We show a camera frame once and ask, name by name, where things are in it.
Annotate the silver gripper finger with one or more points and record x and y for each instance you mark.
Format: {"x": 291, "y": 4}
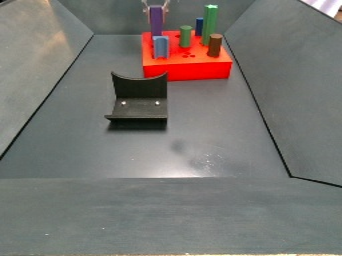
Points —
{"x": 166, "y": 6}
{"x": 146, "y": 7}

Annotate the brown cylinder peg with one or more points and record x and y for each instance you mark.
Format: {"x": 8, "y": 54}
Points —
{"x": 214, "y": 45}

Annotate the red foam peg board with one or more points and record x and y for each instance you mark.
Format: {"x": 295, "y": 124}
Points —
{"x": 187, "y": 63}

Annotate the green star-shaped peg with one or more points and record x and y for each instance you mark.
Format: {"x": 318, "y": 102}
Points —
{"x": 208, "y": 22}

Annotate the black curved fixture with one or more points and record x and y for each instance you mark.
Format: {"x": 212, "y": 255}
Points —
{"x": 140, "y": 98}

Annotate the green cylinder peg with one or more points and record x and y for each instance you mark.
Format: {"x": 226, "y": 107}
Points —
{"x": 184, "y": 39}

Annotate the dark blue rounded peg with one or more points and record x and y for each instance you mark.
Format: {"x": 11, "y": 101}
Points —
{"x": 199, "y": 26}

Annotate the purple rectangular block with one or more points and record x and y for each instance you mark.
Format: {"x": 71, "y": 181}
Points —
{"x": 156, "y": 19}

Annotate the light blue notched peg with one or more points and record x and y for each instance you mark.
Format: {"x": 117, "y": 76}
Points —
{"x": 160, "y": 46}

